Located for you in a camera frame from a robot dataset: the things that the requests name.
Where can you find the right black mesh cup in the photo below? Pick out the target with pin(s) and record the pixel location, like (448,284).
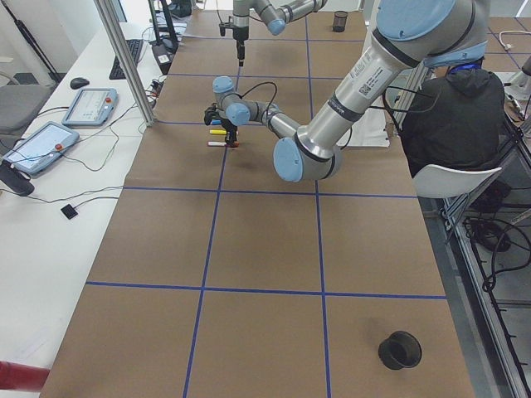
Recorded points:
(340,20)

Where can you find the black computer mouse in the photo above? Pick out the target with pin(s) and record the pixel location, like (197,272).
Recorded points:
(78,83)

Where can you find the white chair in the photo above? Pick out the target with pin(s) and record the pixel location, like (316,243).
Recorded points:
(434,181)

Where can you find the near teach pendant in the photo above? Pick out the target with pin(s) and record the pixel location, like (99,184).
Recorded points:
(41,149)

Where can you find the left black mesh cup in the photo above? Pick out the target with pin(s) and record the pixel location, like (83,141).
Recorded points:
(400,350)

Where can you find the seated person in black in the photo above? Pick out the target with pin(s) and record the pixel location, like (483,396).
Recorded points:
(454,121)

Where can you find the teach pendant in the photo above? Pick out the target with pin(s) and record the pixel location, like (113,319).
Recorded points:
(91,108)
(41,149)

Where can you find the red and white marker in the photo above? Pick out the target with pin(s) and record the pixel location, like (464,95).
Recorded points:
(222,144)

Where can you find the aluminium frame post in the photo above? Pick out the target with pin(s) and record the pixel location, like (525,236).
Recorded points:
(118,42)

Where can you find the grey office chair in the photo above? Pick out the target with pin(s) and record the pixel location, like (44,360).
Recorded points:
(20,104)

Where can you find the red fire extinguisher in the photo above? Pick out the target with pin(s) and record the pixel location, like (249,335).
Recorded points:
(19,377)

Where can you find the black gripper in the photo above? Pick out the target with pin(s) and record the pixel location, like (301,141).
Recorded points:
(240,34)
(231,128)

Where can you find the black mesh cup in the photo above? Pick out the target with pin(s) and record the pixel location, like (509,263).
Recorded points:
(340,20)
(400,350)

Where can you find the far teach pendant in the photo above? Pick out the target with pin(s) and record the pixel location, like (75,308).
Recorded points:
(91,108)

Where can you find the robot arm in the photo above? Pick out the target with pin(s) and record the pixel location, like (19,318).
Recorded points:
(405,34)
(274,18)

